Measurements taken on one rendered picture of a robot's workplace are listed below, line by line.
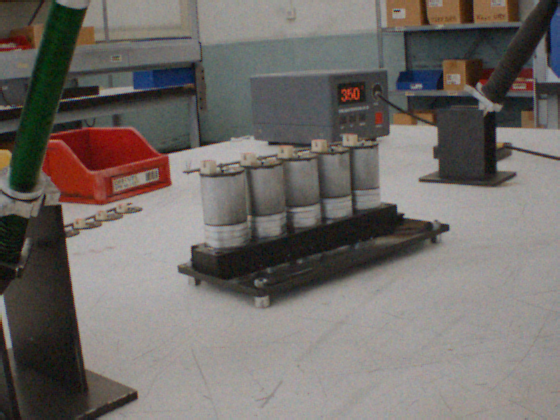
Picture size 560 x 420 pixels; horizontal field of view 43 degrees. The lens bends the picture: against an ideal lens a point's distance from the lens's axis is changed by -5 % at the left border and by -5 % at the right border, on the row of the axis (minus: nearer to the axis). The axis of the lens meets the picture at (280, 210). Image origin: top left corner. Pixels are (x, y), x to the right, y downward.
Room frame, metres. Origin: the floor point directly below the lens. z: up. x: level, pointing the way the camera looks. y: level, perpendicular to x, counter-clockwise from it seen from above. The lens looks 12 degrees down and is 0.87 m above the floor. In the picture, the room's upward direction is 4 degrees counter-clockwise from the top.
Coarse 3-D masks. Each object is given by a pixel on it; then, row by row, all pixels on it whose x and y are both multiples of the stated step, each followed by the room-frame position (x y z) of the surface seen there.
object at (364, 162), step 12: (360, 156) 0.46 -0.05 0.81; (372, 156) 0.46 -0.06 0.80; (360, 168) 0.46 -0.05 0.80; (372, 168) 0.46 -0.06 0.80; (360, 180) 0.46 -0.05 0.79; (372, 180) 0.46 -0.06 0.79; (360, 192) 0.46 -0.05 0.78; (372, 192) 0.46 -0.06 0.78; (360, 204) 0.46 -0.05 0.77; (372, 204) 0.46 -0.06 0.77
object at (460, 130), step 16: (480, 96) 0.63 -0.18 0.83; (448, 112) 0.65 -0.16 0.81; (464, 112) 0.64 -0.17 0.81; (480, 112) 0.63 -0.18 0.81; (448, 128) 0.65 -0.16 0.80; (464, 128) 0.64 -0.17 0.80; (480, 128) 0.63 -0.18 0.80; (496, 128) 0.66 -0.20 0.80; (448, 144) 0.65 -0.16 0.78; (464, 144) 0.64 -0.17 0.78; (480, 144) 0.63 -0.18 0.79; (496, 144) 0.66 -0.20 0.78; (448, 160) 0.65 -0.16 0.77; (464, 160) 0.64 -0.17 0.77; (480, 160) 0.63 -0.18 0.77; (496, 160) 0.66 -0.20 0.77; (432, 176) 0.66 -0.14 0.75; (448, 176) 0.65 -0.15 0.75; (464, 176) 0.64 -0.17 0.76; (480, 176) 0.63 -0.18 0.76; (496, 176) 0.64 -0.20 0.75; (512, 176) 0.65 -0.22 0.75
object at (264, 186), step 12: (264, 168) 0.40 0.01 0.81; (276, 168) 0.41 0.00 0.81; (252, 180) 0.40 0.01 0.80; (264, 180) 0.40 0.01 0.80; (276, 180) 0.40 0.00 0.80; (252, 192) 0.40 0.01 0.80; (264, 192) 0.40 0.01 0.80; (276, 192) 0.40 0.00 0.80; (252, 204) 0.40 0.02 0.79; (264, 204) 0.40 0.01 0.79; (276, 204) 0.40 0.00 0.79; (252, 216) 0.40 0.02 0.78; (264, 216) 0.40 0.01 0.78; (276, 216) 0.40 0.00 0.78; (252, 228) 0.40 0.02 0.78; (264, 228) 0.40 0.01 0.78; (276, 228) 0.40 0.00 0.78
